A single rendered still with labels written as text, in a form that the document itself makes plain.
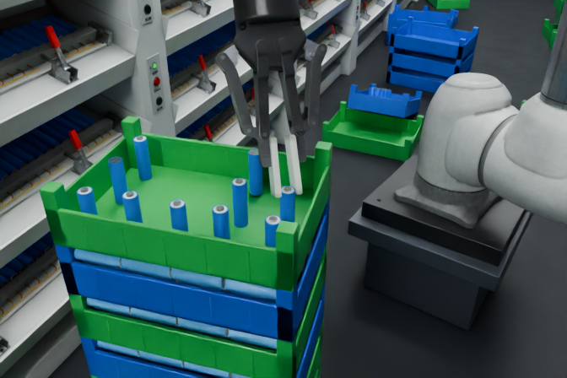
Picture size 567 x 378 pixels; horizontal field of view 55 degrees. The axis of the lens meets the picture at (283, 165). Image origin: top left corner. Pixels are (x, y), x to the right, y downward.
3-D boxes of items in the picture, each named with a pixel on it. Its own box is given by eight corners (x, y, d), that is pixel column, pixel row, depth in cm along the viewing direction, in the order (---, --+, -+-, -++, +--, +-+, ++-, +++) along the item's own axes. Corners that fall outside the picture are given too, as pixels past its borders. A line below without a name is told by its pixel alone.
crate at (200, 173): (330, 192, 75) (332, 142, 71) (293, 293, 59) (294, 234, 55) (135, 162, 82) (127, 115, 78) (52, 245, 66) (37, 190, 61)
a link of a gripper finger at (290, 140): (283, 134, 66) (289, 133, 66) (290, 191, 66) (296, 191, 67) (289, 135, 63) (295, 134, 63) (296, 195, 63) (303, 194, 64)
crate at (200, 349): (326, 278, 84) (327, 238, 79) (291, 388, 67) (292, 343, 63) (148, 245, 91) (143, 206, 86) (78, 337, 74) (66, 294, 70)
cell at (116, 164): (117, 164, 68) (125, 206, 72) (125, 157, 70) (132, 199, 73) (105, 162, 69) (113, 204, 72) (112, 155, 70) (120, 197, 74)
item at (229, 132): (281, 110, 180) (294, 75, 172) (179, 207, 133) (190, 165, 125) (229, 83, 184) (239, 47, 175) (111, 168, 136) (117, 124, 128)
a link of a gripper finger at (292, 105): (270, 44, 65) (281, 41, 65) (288, 135, 66) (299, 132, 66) (277, 39, 61) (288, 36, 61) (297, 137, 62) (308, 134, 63)
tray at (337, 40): (348, 47, 235) (359, 18, 227) (292, 99, 188) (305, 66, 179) (306, 27, 238) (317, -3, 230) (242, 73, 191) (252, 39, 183)
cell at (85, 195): (105, 229, 68) (95, 186, 64) (96, 238, 66) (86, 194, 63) (91, 227, 68) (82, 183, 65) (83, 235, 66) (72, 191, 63)
